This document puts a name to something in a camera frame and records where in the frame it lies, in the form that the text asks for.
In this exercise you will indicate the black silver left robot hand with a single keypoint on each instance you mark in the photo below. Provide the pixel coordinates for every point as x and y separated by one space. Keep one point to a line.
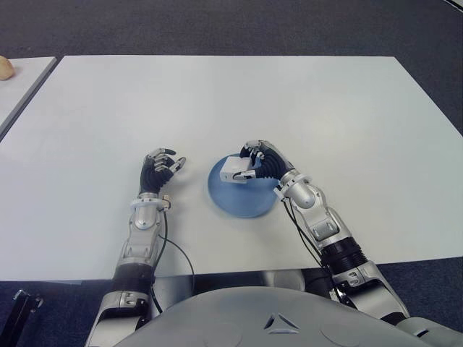
155 177

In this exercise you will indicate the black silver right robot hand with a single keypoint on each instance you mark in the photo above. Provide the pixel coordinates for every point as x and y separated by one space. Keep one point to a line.
273 164

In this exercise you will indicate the white square charger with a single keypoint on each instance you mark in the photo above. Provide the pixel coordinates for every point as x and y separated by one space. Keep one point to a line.
233 168

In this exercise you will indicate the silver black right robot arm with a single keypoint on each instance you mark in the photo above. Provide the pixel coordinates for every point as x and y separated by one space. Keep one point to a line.
325 231

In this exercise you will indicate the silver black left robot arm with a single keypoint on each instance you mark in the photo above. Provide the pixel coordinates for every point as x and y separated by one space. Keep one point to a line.
135 235

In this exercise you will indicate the blue round plate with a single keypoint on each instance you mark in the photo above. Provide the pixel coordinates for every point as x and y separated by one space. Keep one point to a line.
242 202

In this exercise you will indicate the grey robot torso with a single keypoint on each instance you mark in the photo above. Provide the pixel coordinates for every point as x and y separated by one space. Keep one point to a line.
253 318

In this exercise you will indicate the beige round bread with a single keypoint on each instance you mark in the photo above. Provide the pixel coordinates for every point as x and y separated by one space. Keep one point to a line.
5 67

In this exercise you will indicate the black metal stand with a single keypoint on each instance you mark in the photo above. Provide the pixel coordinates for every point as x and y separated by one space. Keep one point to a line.
20 314

